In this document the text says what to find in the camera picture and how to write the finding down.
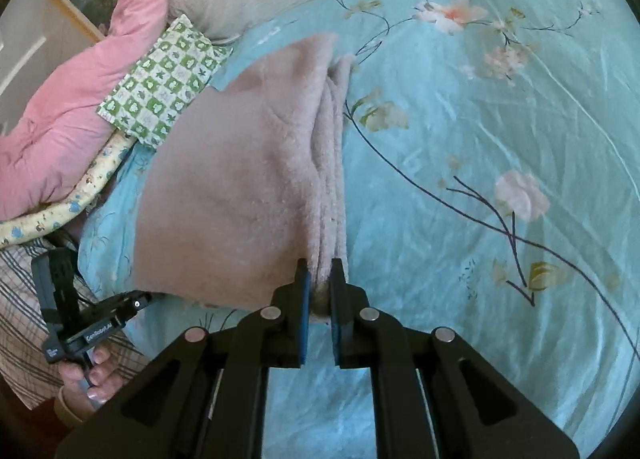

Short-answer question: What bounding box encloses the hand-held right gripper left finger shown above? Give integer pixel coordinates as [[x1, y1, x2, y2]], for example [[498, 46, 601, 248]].
[[55, 258, 313, 459]]

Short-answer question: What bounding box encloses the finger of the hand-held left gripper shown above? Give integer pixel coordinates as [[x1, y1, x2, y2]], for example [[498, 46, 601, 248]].
[[95, 290, 152, 327]]

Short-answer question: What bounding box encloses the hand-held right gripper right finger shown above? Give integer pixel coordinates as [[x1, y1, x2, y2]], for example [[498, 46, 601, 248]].
[[330, 258, 581, 459]]

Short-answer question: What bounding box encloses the beige knitted sweater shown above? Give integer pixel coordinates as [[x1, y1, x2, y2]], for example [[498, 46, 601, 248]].
[[134, 34, 358, 325]]

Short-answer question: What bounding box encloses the person's left hand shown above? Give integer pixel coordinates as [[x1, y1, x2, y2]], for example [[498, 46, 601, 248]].
[[57, 344, 121, 407]]

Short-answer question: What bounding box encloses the plaid bed sheet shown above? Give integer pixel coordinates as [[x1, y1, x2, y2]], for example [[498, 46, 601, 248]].
[[0, 234, 156, 410]]

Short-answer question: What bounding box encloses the teal floral quilt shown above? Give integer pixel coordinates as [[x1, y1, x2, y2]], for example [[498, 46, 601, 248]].
[[77, 0, 640, 459]]

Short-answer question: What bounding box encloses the pink comforter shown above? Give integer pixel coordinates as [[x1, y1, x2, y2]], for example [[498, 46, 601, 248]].
[[0, 0, 183, 220]]

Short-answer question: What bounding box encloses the green checked pillow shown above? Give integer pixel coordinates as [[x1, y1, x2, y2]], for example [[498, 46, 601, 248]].
[[96, 14, 233, 152]]

